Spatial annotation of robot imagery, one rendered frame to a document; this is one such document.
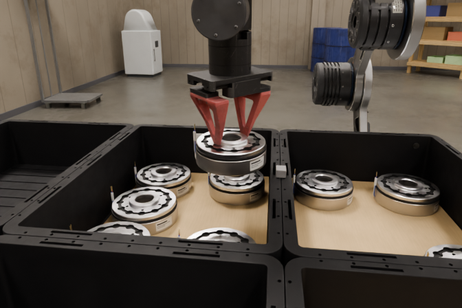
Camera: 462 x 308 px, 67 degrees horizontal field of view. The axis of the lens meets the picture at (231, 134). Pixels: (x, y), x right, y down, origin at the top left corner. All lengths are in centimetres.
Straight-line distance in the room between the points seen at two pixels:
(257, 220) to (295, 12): 810
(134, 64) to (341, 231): 702
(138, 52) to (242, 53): 694
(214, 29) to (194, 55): 838
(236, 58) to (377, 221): 35
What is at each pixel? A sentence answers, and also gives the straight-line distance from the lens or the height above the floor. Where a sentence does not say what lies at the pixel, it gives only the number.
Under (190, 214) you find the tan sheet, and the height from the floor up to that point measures 83.
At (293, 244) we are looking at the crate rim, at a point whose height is 93.
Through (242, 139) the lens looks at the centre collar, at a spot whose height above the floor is 98.
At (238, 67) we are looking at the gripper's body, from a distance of 45.
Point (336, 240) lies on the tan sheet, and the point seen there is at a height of 83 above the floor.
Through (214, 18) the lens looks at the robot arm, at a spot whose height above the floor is 114.
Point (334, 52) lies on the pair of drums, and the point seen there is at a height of 51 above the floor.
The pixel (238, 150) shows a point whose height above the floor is 97.
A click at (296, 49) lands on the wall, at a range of 861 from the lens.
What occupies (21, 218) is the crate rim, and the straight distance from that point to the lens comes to 46.
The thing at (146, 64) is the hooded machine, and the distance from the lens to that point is 734.
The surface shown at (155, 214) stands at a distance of 55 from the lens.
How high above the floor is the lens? 114
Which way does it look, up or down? 18 degrees down
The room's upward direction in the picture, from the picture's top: straight up
